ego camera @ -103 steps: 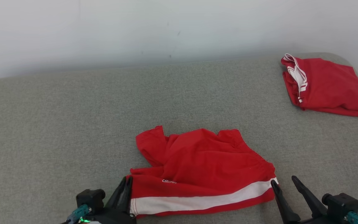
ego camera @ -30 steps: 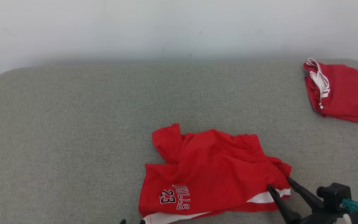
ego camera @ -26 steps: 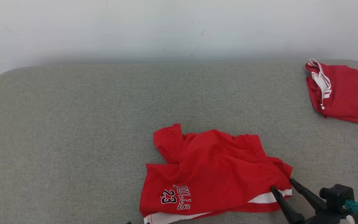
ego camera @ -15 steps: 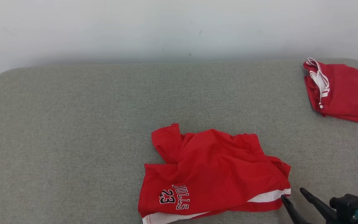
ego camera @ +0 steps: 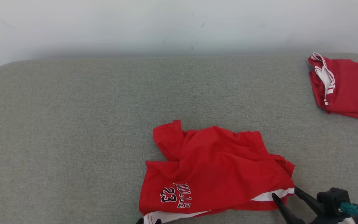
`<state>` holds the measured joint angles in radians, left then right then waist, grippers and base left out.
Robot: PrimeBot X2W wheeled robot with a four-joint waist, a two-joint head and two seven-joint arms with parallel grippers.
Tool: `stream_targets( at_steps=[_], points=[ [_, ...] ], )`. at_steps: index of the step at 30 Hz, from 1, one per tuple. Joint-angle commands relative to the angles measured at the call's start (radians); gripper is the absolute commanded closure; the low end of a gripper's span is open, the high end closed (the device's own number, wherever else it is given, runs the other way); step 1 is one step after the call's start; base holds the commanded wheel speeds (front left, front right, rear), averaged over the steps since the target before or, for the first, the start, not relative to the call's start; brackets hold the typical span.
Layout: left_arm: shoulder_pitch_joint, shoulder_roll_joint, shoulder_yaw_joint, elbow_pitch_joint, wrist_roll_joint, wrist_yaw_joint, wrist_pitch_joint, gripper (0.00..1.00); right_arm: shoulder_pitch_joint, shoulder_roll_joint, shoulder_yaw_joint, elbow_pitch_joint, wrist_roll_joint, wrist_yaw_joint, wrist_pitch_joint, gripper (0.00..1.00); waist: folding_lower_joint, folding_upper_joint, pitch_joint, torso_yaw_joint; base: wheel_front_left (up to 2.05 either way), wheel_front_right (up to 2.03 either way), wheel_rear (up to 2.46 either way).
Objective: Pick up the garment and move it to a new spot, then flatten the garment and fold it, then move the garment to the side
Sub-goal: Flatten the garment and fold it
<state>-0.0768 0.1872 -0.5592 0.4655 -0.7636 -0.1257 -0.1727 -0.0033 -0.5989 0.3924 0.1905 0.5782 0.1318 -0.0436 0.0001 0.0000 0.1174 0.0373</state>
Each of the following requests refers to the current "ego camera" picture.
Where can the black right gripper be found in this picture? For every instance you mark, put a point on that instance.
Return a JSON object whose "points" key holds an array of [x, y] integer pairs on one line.
{"points": [[331, 219]]}

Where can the red Bulls 23 shorts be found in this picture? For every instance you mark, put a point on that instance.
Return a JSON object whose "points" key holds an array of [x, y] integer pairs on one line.
{"points": [[216, 165]]}

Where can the red Bulls 23 jersey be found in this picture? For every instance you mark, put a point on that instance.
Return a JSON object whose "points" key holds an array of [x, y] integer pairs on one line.
{"points": [[350, 87]]}

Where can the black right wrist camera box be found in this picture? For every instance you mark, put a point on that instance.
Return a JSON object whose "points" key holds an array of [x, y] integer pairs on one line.
{"points": [[332, 199]]}

